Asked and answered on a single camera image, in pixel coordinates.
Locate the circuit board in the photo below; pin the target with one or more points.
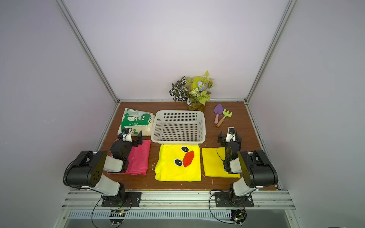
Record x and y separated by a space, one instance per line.
116 217
238 216

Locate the artificial potted plant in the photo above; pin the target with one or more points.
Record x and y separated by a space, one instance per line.
195 91

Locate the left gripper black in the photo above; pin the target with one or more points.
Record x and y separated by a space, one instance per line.
134 139

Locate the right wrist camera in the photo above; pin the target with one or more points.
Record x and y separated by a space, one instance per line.
230 135

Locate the pink raincoat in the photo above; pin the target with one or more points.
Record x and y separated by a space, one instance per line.
135 159

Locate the purple toy trowel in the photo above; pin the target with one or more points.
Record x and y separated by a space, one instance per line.
218 110

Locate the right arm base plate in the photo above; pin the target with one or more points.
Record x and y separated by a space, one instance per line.
226 199

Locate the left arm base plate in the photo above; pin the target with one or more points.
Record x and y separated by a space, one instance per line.
125 199

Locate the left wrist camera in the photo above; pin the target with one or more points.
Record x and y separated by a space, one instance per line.
125 133

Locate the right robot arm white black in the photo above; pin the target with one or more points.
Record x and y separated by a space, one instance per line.
255 168

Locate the white plastic perforated basket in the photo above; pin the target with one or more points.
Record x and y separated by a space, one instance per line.
179 127

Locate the left circuit board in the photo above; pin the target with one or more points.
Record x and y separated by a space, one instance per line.
116 217

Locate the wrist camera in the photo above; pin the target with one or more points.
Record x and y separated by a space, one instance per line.
230 135
125 133

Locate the aluminium front rail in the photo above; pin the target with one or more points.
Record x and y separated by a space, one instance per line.
179 200

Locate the yellow duck face raincoat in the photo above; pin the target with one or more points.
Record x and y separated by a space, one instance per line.
179 163

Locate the green toy rake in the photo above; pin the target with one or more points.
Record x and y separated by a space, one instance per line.
226 114

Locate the right circuit board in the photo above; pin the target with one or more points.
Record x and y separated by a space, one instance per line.
238 216

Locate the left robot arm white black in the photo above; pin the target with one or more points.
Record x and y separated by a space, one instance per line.
86 172

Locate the green dinosaur folded raincoat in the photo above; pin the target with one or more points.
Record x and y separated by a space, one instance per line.
138 121

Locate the plain yellow raincoat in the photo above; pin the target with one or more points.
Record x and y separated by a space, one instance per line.
213 163

